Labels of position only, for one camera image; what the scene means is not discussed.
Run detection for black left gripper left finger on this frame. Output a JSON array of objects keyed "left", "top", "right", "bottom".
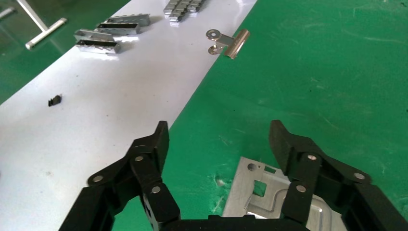
[{"left": 59, "top": 120, "right": 181, "bottom": 231}]

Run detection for silver binder clip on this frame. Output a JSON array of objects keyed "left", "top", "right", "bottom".
[{"left": 205, "top": 28, "right": 252, "bottom": 60}]

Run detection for toothed silver metal strip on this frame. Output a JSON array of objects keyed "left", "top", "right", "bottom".
[
  {"left": 163, "top": 0, "right": 181, "bottom": 15},
  {"left": 168, "top": 0, "right": 192, "bottom": 24},
  {"left": 186, "top": 0, "right": 205, "bottom": 13}
]

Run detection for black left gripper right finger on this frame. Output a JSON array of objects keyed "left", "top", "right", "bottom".
[{"left": 269, "top": 120, "right": 408, "bottom": 231}]

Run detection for white tubular stand foot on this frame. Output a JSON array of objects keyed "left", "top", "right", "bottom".
[{"left": 15, "top": 0, "right": 68, "bottom": 51}]

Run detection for small black plastic piece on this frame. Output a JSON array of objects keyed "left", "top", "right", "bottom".
[{"left": 48, "top": 94, "right": 63, "bottom": 108}]

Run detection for stamped silver metal plate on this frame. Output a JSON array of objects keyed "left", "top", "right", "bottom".
[{"left": 221, "top": 156, "right": 348, "bottom": 231}]

